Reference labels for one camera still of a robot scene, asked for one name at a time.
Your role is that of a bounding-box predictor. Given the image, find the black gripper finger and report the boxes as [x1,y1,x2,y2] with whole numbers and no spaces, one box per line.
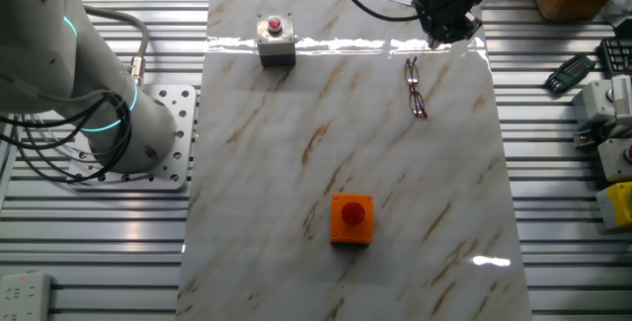
[412,0,445,49]
[436,13,484,48]

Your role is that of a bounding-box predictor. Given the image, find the dark red thin-frame glasses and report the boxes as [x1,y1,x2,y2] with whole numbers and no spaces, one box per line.
[403,56,430,120]

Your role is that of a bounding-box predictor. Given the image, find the grey red pushbutton box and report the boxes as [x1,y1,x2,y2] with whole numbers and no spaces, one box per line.
[596,137,632,183]
[255,12,297,69]

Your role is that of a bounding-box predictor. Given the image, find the black keyboard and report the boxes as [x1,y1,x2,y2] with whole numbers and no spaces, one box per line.
[598,38,632,78]

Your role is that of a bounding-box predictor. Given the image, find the marble pattern table mat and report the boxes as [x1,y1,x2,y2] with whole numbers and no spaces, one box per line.
[175,0,534,321]

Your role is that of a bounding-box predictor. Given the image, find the small silver metal device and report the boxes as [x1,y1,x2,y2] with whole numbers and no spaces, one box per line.
[572,128,596,152]

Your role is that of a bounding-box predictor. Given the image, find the orange red pushbutton box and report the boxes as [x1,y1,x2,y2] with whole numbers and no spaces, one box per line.
[329,193,375,246]

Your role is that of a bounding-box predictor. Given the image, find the yellow box with green button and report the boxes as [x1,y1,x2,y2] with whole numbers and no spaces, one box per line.
[595,181,632,233]

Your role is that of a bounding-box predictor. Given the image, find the white power strip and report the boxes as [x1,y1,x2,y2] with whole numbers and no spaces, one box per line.
[0,270,54,321]

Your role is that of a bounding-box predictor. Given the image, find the silver ribbed camera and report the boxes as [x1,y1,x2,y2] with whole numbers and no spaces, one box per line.
[610,74,632,125]

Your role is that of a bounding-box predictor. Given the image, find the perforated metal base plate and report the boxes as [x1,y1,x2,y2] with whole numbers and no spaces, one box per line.
[68,83,198,193]

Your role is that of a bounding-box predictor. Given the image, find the grey cable with metal plug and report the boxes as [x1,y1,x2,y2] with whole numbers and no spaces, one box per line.
[83,5,151,88]

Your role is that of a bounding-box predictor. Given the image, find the black looped cable bundle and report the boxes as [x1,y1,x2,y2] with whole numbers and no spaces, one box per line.
[0,88,134,184]

